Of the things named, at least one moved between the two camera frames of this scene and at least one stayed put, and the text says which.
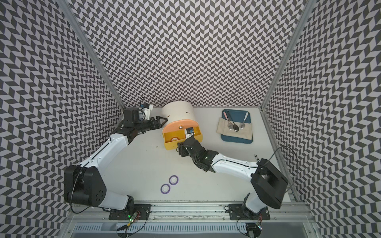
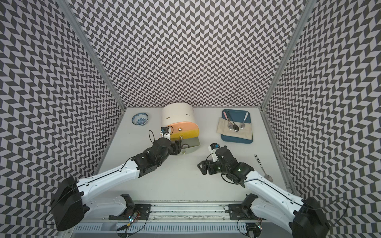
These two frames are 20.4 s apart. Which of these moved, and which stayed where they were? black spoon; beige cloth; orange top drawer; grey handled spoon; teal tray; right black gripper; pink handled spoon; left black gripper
Moved: right black gripper; left black gripper
Stayed: beige cloth; teal tray; orange top drawer; pink handled spoon; black spoon; grey handled spoon
